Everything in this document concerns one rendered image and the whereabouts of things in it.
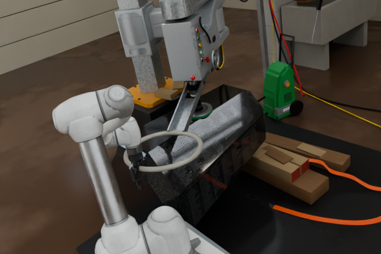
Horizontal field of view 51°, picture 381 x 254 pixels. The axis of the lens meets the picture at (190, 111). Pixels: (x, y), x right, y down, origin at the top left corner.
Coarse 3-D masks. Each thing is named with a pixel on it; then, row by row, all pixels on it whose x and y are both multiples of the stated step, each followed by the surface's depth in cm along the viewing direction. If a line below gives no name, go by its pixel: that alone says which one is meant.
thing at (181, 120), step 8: (208, 72) 304; (184, 88) 291; (200, 88) 288; (184, 96) 289; (184, 104) 285; (192, 104) 276; (176, 112) 276; (184, 112) 278; (192, 112) 273; (176, 120) 275; (184, 120) 273; (168, 128) 265; (176, 128) 269; (184, 128) 261
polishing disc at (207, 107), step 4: (204, 104) 305; (208, 104) 304; (204, 108) 299; (208, 108) 298; (196, 112) 296; (200, 112) 295; (204, 112) 294; (208, 112) 294; (196, 116) 292; (200, 116) 292
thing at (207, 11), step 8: (208, 0) 310; (216, 0) 309; (224, 0) 329; (200, 8) 306; (208, 8) 303; (216, 8) 309; (200, 16) 270; (208, 16) 300; (200, 24) 270; (208, 24) 297; (216, 24) 309; (208, 32) 292; (216, 32) 309; (224, 32) 330; (208, 40) 292; (216, 40) 309; (224, 40) 329; (208, 48) 292; (216, 48) 310; (208, 56) 292
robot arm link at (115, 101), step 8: (104, 88) 162; (112, 88) 157; (120, 88) 157; (104, 96) 157; (112, 96) 155; (120, 96) 156; (128, 96) 159; (104, 104) 158; (112, 104) 156; (120, 104) 157; (128, 104) 161; (104, 112) 158; (112, 112) 159; (120, 112) 163; (128, 112) 166
